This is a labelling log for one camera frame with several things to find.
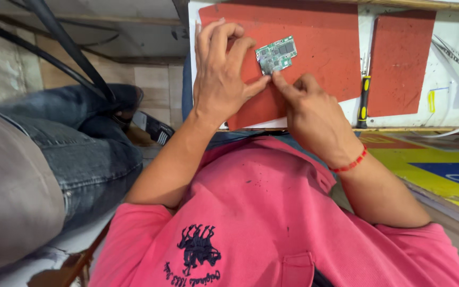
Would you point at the person's right hand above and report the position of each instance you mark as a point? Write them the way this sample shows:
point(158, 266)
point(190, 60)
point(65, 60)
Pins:
point(317, 119)

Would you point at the person's left hand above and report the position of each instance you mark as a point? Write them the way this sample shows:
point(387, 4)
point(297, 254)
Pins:
point(217, 87)

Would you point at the green circuit board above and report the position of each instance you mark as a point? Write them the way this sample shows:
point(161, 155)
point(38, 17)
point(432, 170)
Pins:
point(279, 52)

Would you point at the large red work mat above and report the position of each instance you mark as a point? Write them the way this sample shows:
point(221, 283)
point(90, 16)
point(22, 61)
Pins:
point(325, 48)

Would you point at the black sandal with white stripes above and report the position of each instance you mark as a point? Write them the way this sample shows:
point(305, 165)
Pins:
point(156, 128)

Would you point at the small red work mat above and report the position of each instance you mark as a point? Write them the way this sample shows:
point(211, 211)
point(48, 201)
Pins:
point(401, 59)

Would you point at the pink polo shirt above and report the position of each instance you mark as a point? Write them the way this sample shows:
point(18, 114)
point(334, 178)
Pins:
point(261, 223)

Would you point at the yellow blue printed banner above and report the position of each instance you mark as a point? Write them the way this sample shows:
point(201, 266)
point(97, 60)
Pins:
point(432, 167)

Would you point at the silver metal tweezers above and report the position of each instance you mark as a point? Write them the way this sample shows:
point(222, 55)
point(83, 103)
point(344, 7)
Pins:
point(458, 58)

